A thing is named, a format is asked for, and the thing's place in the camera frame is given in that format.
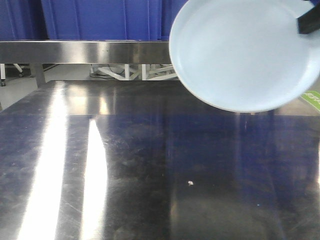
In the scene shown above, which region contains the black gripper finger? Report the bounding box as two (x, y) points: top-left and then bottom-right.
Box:
(297, 6), (320, 35)

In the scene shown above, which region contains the light blue plate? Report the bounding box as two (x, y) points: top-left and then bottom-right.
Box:
(169, 0), (320, 113)

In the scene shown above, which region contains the stainless steel shelf beam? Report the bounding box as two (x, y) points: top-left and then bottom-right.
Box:
(0, 40), (171, 64)

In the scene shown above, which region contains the green floor sign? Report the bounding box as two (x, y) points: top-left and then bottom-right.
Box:
(301, 90), (320, 111)

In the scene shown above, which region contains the middle blue plastic crate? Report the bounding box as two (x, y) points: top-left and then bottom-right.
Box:
(160, 0), (188, 41)

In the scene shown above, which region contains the blue plastic crate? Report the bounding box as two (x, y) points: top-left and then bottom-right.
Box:
(41, 0), (162, 41)
(160, 0), (188, 41)

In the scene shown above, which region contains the left blue plastic crate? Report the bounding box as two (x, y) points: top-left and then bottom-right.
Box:
(41, 0), (162, 41)

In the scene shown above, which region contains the far left blue crate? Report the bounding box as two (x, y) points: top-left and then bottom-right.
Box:
(0, 0), (48, 41)

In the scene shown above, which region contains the white cart with caster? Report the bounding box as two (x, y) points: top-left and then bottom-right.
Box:
(0, 63), (24, 87)

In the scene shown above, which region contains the white metal frame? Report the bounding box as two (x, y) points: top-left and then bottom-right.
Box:
(89, 64), (178, 81)

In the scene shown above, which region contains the left steel shelf post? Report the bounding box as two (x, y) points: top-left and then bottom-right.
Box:
(29, 63), (46, 88)

